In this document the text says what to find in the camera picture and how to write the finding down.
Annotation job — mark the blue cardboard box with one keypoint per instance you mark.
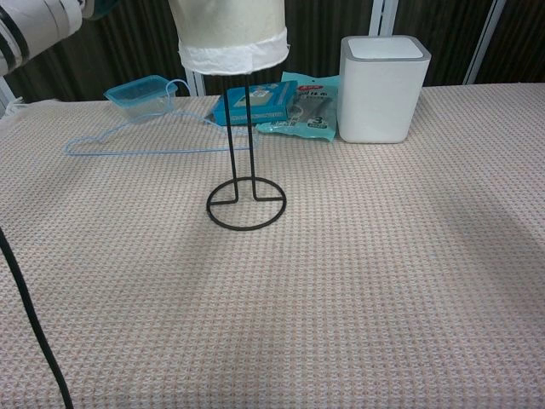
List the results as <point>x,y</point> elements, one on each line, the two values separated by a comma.
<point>259,104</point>

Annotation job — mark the white square trash bin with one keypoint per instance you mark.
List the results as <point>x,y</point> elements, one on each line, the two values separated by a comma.
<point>381,98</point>

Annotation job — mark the teal plastic product bag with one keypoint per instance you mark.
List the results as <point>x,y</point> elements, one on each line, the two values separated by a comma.
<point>313,108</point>

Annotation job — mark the white frame post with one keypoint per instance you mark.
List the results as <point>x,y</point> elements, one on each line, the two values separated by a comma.
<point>381,17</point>
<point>483,42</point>
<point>196,83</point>

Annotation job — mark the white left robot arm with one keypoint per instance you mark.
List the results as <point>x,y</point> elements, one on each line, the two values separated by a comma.
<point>34,25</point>

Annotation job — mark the beige waffle-weave tablecloth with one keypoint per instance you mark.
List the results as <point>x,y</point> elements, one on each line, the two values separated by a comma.
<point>340,277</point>

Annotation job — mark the white paper towel roll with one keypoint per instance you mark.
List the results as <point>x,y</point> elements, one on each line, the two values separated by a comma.
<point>232,34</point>

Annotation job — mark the clear blue plastic container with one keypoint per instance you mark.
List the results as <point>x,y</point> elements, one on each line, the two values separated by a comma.
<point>136,100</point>

